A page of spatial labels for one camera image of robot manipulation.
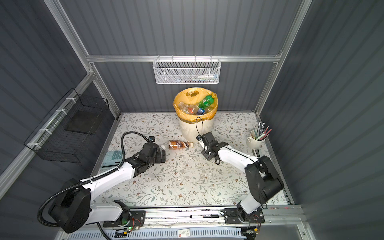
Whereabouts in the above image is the brown label drink bottle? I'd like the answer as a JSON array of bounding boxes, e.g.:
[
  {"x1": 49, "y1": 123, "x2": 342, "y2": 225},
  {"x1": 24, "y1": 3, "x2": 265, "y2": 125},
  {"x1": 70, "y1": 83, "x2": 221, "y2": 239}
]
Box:
[{"x1": 169, "y1": 140, "x2": 194, "y2": 150}]

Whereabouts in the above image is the blue band clear bottle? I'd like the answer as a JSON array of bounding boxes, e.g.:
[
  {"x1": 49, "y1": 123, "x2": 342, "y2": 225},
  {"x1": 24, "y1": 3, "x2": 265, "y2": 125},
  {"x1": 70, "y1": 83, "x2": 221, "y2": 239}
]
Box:
[{"x1": 195, "y1": 108, "x2": 205, "y2": 116}]

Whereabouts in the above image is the green Sprite bottle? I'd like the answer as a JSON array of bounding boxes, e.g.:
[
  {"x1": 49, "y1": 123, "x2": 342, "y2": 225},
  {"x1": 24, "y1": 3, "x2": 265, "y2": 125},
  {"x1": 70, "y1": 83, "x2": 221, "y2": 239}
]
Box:
[{"x1": 198, "y1": 93, "x2": 217, "y2": 110}]

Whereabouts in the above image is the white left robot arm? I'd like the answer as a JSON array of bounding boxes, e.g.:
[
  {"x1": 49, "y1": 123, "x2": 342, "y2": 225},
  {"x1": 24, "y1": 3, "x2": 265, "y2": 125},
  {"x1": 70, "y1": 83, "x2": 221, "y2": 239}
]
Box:
[{"x1": 39, "y1": 142, "x2": 166, "y2": 233}]

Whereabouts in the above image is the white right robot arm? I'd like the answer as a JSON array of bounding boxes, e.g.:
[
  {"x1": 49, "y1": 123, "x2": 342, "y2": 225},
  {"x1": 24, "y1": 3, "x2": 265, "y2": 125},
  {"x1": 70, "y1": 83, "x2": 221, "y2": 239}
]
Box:
[{"x1": 196, "y1": 132, "x2": 284, "y2": 224}]

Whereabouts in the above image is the white ribbed waste bin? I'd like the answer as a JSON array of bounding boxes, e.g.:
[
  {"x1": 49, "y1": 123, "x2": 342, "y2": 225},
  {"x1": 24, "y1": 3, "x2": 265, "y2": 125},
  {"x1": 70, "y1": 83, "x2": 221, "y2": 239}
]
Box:
[{"x1": 179, "y1": 116, "x2": 215, "y2": 143}]

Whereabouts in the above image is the teal calculator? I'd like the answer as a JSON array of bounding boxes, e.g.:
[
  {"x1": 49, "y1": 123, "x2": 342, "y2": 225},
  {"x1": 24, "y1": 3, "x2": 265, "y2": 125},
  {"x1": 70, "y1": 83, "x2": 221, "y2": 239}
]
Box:
[{"x1": 101, "y1": 150, "x2": 123, "y2": 168}]

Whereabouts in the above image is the white cup pen holder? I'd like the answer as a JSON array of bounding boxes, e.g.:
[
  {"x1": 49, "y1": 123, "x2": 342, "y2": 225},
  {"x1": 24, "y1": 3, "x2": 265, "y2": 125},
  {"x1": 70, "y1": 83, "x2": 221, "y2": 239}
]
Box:
[{"x1": 246, "y1": 131, "x2": 265, "y2": 150}]

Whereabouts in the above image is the orange label clear bottle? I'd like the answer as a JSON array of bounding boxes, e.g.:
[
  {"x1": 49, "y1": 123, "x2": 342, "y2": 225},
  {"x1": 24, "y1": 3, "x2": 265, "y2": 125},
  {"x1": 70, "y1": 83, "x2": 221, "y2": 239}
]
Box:
[{"x1": 178, "y1": 102, "x2": 199, "y2": 115}]

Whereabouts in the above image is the black marker pen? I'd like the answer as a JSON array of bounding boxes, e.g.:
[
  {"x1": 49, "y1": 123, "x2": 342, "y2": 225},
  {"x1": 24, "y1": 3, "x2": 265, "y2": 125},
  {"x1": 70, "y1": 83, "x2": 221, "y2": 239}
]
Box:
[{"x1": 190, "y1": 215, "x2": 219, "y2": 219}]

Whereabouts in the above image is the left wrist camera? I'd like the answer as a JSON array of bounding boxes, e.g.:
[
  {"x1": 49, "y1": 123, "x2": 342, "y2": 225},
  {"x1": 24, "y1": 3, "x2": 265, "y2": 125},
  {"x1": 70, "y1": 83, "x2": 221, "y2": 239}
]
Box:
[{"x1": 148, "y1": 136, "x2": 156, "y2": 143}]

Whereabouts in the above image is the black corrugated cable hose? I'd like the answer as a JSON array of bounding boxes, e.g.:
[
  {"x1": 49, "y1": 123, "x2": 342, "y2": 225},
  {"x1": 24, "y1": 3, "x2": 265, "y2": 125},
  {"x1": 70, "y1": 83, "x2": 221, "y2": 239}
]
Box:
[{"x1": 36, "y1": 131, "x2": 151, "y2": 228}]

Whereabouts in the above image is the white wire wall basket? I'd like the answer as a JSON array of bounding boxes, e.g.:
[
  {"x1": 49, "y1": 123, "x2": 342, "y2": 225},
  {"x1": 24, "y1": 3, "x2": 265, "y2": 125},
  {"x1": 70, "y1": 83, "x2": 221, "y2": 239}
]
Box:
[{"x1": 153, "y1": 59, "x2": 222, "y2": 85}]

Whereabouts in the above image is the black wire side basket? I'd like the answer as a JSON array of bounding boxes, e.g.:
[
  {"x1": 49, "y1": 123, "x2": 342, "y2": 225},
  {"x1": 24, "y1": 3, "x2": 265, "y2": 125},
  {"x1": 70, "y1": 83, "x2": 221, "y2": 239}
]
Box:
[{"x1": 24, "y1": 89, "x2": 109, "y2": 164}]

